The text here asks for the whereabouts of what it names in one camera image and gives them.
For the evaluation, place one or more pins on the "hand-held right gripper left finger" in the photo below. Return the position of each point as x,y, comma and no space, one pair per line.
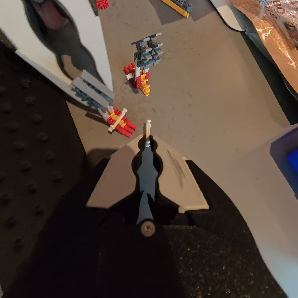
109,181

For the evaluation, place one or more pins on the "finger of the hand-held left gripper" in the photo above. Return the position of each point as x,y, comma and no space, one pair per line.
93,35
35,53

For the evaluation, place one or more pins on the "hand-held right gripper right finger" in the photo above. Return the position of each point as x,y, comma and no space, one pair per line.
177,186

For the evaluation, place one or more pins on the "grey red yellow toy assembly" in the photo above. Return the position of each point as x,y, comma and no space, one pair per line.
93,89
139,80

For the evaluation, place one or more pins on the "white toy rod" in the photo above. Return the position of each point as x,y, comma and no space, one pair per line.
148,127

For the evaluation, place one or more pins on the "person's left hand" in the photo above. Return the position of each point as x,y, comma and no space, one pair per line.
54,17

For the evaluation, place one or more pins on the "red snowflake toy connector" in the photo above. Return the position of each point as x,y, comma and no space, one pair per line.
102,4

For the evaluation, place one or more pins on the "yellow toy rod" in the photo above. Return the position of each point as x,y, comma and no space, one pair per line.
179,10

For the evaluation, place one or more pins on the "grey toy connector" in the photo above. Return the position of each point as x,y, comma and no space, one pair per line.
186,5

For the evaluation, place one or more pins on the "blue plastic bin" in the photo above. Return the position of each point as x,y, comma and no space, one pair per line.
292,160

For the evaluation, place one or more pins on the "instruction sheet on white stand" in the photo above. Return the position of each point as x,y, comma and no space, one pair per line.
225,16

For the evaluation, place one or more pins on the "toy parts bag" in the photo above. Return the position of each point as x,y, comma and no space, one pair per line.
279,35

